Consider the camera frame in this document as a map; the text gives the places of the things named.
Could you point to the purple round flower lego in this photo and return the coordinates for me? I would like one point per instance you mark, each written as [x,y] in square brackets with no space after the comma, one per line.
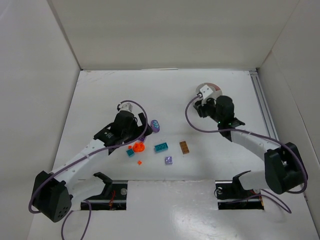
[155,126]

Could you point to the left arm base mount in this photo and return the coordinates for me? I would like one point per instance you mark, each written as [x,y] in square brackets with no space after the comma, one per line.
[113,196]

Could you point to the lavender square lego plate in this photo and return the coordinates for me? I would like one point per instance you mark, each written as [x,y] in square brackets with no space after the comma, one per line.
[168,160]

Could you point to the aluminium rail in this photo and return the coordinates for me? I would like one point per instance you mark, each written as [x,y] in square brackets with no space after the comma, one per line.
[264,108]

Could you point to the tan lego plate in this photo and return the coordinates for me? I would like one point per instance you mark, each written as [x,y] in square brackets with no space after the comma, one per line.
[184,147]

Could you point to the white round divided container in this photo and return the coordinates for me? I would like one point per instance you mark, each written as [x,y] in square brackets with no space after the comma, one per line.
[216,94]

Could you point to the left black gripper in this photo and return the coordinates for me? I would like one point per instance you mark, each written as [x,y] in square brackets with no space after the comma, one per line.
[143,122]

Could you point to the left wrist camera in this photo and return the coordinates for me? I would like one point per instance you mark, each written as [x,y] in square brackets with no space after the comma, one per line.
[125,106]

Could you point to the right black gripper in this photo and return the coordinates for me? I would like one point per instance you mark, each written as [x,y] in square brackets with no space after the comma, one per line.
[203,109]

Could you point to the teal small lego brick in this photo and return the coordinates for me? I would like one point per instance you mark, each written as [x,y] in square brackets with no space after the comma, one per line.
[130,152]

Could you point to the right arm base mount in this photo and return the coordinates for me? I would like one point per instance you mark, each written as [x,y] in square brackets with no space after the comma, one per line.
[231,195]

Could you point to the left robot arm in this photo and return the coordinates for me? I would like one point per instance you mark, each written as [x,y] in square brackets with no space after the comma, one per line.
[55,193]

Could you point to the orange round lego piece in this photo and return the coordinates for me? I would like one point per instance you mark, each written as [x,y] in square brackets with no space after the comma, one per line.
[138,147]

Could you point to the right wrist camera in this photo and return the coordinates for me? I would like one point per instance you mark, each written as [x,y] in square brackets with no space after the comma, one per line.
[206,92]

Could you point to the teal long lego brick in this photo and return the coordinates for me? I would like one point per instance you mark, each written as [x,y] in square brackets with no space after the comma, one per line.
[161,147]

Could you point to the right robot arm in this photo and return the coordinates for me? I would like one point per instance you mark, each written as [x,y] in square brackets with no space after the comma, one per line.
[284,171]

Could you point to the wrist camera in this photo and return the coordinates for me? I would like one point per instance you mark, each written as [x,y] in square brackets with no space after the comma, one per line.
[206,92]
[125,106]

